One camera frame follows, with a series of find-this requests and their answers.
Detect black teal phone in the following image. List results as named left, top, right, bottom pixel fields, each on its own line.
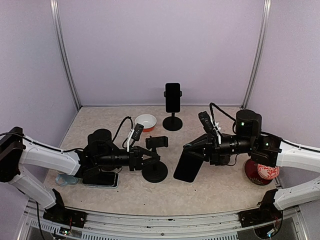
left=164, top=82, right=182, bottom=113

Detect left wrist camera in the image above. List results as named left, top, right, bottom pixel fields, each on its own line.
left=126, top=123, right=144, bottom=152

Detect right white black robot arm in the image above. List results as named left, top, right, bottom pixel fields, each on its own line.
left=173, top=109, right=320, bottom=183

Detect red patterned bowl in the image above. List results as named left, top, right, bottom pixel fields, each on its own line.
left=257, top=164, right=280, bottom=180

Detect left aluminium frame post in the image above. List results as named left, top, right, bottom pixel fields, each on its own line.
left=50, top=0, right=82, bottom=111

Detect aluminium frame post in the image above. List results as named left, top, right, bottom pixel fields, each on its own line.
left=241, top=0, right=272, bottom=109
left=50, top=0, right=82, bottom=111

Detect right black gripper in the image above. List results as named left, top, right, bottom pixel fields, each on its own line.
left=184, top=131, right=255, bottom=166

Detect orange white bowl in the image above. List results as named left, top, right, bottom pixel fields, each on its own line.
left=134, top=114, right=157, bottom=133

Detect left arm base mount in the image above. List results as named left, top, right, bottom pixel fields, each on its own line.
left=43, top=188, right=88, bottom=228

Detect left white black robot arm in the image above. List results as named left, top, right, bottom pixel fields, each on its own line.
left=0, top=126, right=161, bottom=223

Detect light blue mug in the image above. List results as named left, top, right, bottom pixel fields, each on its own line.
left=55, top=173, right=80, bottom=187

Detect right aluminium frame post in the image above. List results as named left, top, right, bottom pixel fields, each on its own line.
left=241, top=0, right=272, bottom=109

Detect right flat black phone stand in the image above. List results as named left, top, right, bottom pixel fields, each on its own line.
left=215, top=157, right=230, bottom=166

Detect dark red saucer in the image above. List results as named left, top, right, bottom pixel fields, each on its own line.
left=244, top=159, right=272, bottom=186

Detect black pole phone stand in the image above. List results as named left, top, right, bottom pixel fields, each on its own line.
left=141, top=136, right=169, bottom=183
left=162, top=112, right=183, bottom=132

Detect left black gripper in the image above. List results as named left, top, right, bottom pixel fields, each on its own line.
left=96, top=145, right=161, bottom=172

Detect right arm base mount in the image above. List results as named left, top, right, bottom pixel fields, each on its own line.
left=238, top=189, right=283, bottom=228

